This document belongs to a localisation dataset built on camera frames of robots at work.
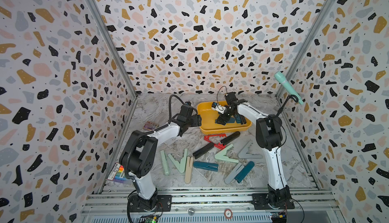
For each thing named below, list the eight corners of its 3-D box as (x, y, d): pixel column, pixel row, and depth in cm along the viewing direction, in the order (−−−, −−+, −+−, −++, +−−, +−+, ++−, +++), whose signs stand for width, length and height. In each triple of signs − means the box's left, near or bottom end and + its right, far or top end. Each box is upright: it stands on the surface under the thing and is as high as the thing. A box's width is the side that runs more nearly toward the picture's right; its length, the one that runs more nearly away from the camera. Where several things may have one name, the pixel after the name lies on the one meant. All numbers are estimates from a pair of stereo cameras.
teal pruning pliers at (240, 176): (239, 183, 82) (239, 182, 80) (234, 178, 84) (234, 177, 82) (255, 165, 88) (256, 164, 87) (250, 161, 90) (250, 159, 88)
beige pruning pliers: (185, 183, 82) (184, 181, 80) (187, 158, 91) (186, 156, 89) (192, 183, 82) (192, 181, 80) (193, 158, 91) (193, 156, 89)
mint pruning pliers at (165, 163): (165, 176, 84) (164, 174, 81) (160, 153, 92) (159, 150, 90) (170, 174, 84) (170, 172, 82) (165, 151, 93) (164, 149, 90)
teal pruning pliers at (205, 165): (192, 167, 87) (192, 166, 85) (194, 161, 90) (194, 159, 87) (217, 171, 86) (218, 170, 84) (218, 165, 88) (218, 163, 86)
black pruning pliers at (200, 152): (195, 159, 90) (195, 158, 89) (192, 154, 92) (192, 153, 90) (214, 146, 96) (214, 145, 94) (211, 142, 98) (211, 140, 96)
